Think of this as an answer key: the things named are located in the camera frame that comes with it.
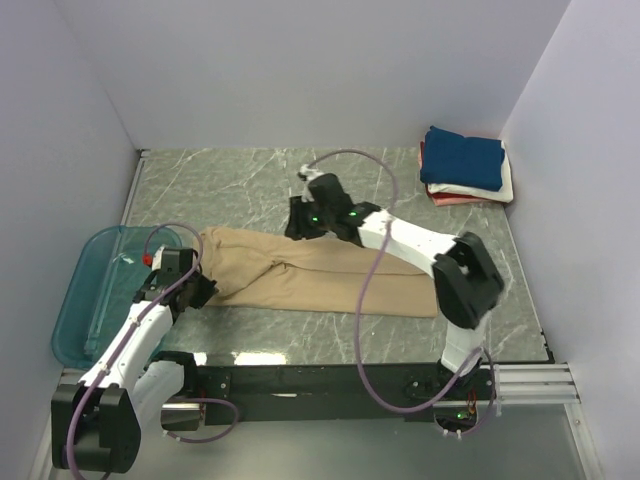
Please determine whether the beige t-shirt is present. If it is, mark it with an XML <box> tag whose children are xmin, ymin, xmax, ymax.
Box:
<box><xmin>200</xmin><ymin>226</ymin><xmax>438</xmax><ymax>318</ymax></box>

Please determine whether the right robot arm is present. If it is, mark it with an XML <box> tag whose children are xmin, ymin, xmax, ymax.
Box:
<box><xmin>285</xmin><ymin>166</ymin><xmax>504</xmax><ymax>377</ymax></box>

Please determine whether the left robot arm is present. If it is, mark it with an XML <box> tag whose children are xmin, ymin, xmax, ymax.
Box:
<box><xmin>51</xmin><ymin>247</ymin><xmax>217</xmax><ymax>474</ymax></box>

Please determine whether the teal plastic bin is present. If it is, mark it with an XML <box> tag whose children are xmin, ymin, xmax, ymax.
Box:
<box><xmin>51</xmin><ymin>225</ymin><xmax>182</xmax><ymax>370</ymax></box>

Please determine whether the folded pink t-shirt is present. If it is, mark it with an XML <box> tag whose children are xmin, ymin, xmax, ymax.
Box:
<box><xmin>428</xmin><ymin>193</ymin><xmax>485</xmax><ymax>207</ymax></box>

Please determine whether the folded blue t-shirt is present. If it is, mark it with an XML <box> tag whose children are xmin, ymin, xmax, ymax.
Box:
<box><xmin>420</xmin><ymin>126</ymin><xmax>504</xmax><ymax>191</ymax></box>

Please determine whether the folded white t-shirt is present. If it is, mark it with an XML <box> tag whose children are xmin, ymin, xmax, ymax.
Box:
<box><xmin>426</xmin><ymin>142</ymin><xmax>514</xmax><ymax>203</ymax></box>

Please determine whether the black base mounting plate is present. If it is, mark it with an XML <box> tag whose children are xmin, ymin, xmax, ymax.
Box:
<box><xmin>159</xmin><ymin>362</ymin><xmax>499</xmax><ymax>434</ymax></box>

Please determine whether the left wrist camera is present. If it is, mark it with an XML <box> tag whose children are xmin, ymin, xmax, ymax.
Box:
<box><xmin>142</xmin><ymin>245</ymin><xmax>167</xmax><ymax>271</ymax></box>

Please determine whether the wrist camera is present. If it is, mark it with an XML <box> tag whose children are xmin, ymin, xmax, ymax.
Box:
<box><xmin>142</xmin><ymin>245</ymin><xmax>167</xmax><ymax>271</ymax></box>
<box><xmin>297</xmin><ymin>165</ymin><xmax>323</xmax><ymax>183</ymax></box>

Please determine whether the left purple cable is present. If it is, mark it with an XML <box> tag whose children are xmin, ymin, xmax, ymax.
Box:
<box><xmin>64</xmin><ymin>222</ymin><xmax>241</xmax><ymax>480</ymax></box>

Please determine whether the purple cable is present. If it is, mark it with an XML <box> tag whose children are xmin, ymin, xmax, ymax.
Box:
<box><xmin>64</xmin><ymin>222</ymin><xmax>241</xmax><ymax>480</ymax></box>
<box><xmin>302</xmin><ymin>148</ymin><xmax>501</xmax><ymax>439</ymax></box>

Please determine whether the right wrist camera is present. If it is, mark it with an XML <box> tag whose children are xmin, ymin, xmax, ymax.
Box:
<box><xmin>297</xmin><ymin>165</ymin><xmax>323</xmax><ymax>183</ymax></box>

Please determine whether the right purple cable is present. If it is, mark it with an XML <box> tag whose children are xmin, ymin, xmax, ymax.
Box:
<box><xmin>302</xmin><ymin>148</ymin><xmax>501</xmax><ymax>439</ymax></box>

